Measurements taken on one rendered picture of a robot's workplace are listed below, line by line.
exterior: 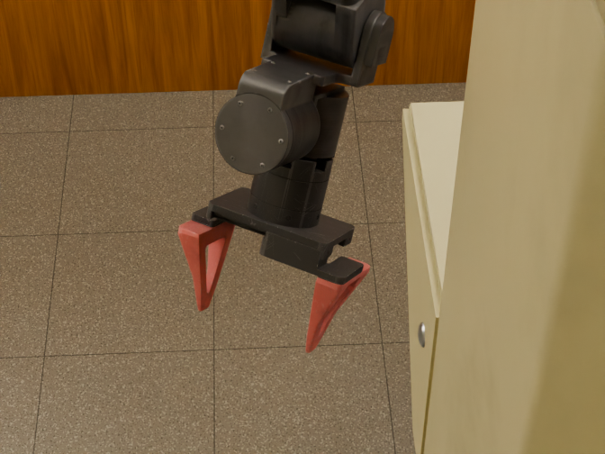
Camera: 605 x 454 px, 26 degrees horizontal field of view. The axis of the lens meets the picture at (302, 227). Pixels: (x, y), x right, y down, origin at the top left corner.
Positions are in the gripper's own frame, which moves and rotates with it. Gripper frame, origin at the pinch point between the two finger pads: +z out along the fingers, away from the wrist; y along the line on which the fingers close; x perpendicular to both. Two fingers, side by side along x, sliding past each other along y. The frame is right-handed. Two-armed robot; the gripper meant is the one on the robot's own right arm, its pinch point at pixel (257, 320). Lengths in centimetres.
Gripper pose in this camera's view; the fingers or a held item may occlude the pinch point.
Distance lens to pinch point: 105.0
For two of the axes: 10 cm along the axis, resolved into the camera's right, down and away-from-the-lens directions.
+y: 8.9, 3.2, -3.1
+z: -2.2, 9.2, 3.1
